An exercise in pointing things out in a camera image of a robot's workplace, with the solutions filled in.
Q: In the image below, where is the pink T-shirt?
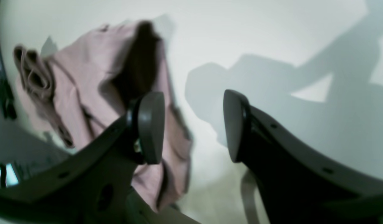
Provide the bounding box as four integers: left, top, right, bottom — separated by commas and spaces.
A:
13, 21, 192, 212

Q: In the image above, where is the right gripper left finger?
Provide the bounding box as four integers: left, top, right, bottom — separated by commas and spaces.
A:
0, 91, 165, 224

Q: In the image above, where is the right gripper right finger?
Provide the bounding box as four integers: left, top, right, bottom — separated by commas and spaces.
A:
223, 90, 383, 224

